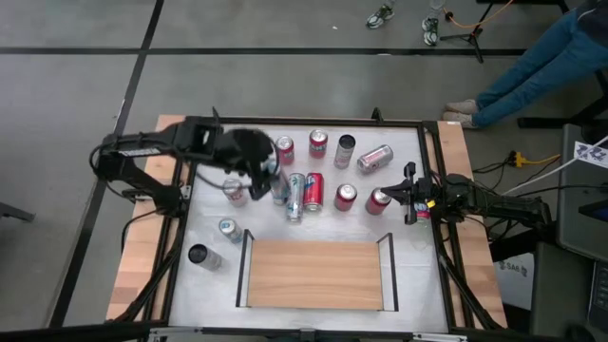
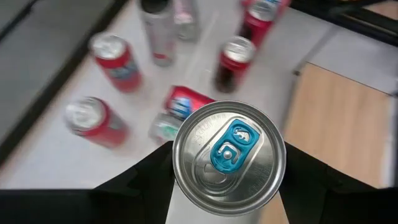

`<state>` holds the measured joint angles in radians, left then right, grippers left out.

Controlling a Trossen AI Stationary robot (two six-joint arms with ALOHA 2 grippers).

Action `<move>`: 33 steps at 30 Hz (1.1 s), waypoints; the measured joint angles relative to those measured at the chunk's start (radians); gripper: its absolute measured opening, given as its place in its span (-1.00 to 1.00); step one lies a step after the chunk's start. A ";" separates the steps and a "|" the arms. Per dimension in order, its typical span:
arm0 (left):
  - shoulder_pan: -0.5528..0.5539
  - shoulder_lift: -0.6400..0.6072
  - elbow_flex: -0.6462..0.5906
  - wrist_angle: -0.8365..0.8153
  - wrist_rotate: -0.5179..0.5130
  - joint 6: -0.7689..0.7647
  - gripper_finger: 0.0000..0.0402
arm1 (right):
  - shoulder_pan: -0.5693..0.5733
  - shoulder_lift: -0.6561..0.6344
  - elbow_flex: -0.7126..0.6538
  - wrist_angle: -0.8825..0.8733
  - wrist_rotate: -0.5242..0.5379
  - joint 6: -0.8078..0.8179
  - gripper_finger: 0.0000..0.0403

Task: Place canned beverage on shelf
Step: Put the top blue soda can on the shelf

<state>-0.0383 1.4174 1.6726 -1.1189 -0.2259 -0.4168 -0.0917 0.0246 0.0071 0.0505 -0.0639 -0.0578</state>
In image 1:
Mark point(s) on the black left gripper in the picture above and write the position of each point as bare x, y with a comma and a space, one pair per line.
242, 147

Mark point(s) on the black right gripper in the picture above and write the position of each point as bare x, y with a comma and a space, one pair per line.
423, 190

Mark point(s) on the blue silver Red Bull can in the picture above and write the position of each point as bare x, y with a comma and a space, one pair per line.
281, 190
231, 231

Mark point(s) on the silver Diet Coke can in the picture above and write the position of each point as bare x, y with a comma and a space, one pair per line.
376, 159
235, 194

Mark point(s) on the white Celsius can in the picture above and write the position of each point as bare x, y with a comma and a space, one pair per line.
295, 197
344, 154
206, 258

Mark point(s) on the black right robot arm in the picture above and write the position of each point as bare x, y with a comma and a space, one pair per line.
494, 202

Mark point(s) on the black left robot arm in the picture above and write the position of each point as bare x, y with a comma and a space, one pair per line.
142, 142

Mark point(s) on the dark red soda can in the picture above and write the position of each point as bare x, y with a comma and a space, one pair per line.
377, 203
345, 198

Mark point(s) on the yellow power plug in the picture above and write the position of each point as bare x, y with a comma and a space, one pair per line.
518, 159

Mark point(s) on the grey desk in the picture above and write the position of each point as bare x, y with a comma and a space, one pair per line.
570, 228

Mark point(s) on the black tripod stand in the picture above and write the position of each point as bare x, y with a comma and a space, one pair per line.
475, 34

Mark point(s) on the person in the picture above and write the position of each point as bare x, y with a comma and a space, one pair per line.
537, 66
380, 16

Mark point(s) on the white paper label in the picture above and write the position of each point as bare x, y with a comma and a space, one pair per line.
591, 154

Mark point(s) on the black furniture leg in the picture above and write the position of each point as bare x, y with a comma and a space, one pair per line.
16, 212

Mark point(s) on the wooden shelf with black frame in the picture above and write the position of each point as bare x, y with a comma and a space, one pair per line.
313, 275

